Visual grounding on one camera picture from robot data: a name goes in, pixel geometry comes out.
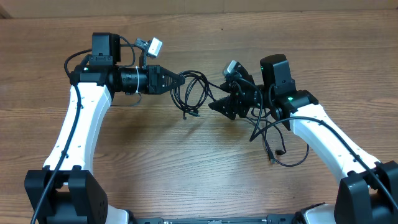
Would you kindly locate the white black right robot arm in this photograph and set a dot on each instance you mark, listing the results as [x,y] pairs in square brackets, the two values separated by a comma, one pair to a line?
[367,190]

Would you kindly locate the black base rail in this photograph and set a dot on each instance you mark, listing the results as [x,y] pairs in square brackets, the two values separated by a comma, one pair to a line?
[269,219]

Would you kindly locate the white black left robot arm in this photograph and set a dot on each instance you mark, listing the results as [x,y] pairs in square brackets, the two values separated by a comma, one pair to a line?
[65,190]

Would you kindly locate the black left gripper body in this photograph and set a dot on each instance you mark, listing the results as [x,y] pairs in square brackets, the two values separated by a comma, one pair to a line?
[153,79]

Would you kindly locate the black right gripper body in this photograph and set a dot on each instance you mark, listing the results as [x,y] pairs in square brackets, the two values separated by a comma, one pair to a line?
[253,97]

